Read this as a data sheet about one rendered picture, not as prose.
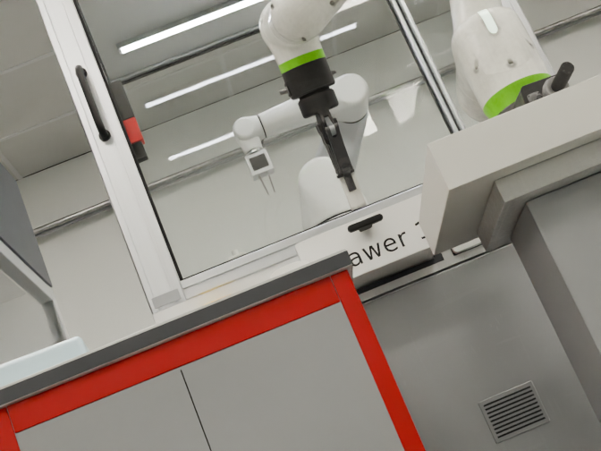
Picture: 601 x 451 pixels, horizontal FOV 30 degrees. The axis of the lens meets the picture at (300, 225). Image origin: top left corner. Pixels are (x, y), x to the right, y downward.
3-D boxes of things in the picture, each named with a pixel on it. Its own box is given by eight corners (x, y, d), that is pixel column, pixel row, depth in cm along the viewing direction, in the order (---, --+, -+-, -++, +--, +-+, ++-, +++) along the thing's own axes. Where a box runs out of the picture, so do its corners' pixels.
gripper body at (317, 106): (294, 102, 222) (311, 146, 223) (298, 98, 214) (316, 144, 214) (329, 89, 223) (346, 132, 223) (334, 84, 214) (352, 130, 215)
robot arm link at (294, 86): (332, 53, 214) (326, 58, 223) (275, 74, 213) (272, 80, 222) (343, 82, 214) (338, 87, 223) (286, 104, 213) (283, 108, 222)
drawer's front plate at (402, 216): (449, 239, 223) (427, 191, 227) (314, 293, 221) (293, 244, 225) (448, 242, 225) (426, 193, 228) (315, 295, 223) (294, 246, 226)
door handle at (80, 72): (107, 130, 245) (80, 57, 250) (97, 134, 245) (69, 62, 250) (112, 139, 249) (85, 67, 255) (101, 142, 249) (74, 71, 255)
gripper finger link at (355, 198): (352, 171, 219) (353, 171, 218) (366, 205, 220) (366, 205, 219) (338, 177, 219) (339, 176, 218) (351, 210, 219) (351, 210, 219)
